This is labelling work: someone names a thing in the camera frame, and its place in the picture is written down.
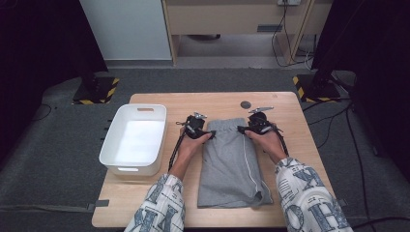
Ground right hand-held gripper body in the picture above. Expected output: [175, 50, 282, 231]
[246, 106, 278, 135]

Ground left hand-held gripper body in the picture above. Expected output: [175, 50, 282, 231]
[175, 111, 211, 140]

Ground grey shorts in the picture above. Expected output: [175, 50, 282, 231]
[196, 117, 275, 209]

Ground white plastic basket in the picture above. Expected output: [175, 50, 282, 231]
[98, 103, 168, 177]

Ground person's right hand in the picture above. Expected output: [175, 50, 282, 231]
[245, 124, 289, 165]

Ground person's left hand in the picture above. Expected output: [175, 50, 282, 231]
[172, 127, 214, 172]

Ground black yellow-striped stand base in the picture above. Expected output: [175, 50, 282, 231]
[292, 73, 342, 103]
[72, 76, 120, 105]

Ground round base under desk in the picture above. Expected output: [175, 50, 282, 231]
[187, 33, 221, 42]

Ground beige wooden desk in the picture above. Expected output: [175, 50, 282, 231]
[161, 0, 335, 66]

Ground white cabinet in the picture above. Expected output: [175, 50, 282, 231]
[79, 0, 172, 61]

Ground dark curtain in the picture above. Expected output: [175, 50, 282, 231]
[310, 0, 410, 182]
[0, 0, 109, 168]

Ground right hand-held gripper cable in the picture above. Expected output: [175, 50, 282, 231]
[272, 124, 290, 158]

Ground black floor bracket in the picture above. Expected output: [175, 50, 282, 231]
[100, 119, 113, 141]

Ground grey desk drawer handle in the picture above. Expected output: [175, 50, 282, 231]
[256, 24, 284, 33]

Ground black hanging desk cable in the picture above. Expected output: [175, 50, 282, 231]
[271, 0, 315, 69]

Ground long black floor cable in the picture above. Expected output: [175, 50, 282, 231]
[345, 102, 370, 226]

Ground grey floor cable cover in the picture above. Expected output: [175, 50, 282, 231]
[0, 204, 95, 214]

